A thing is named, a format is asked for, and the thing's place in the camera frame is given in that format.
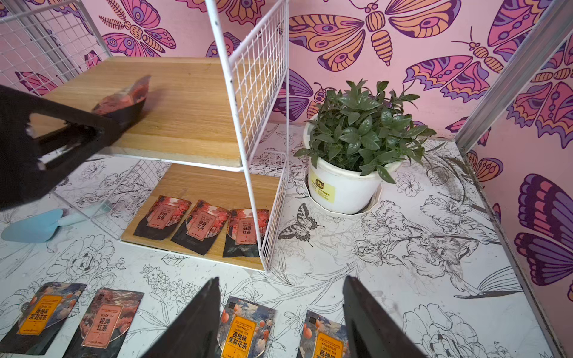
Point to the white wire three-tier shelf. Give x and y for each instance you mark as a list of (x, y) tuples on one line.
[(198, 131)]

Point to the potted green plant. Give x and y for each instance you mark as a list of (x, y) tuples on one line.
[(357, 139)]

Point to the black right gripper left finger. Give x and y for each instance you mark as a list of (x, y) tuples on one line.
[(194, 332)]

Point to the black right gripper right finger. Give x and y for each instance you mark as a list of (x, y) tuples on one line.
[(371, 331)]

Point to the orange-label tea bag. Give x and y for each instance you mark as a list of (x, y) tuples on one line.
[(36, 329), (245, 329), (323, 338)]

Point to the red tea bag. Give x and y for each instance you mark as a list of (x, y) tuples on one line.
[(163, 218), (104, 326), (241, 239), (125, 106), (201, 228)]

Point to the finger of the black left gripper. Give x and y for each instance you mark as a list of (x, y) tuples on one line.
[(32, 167)]

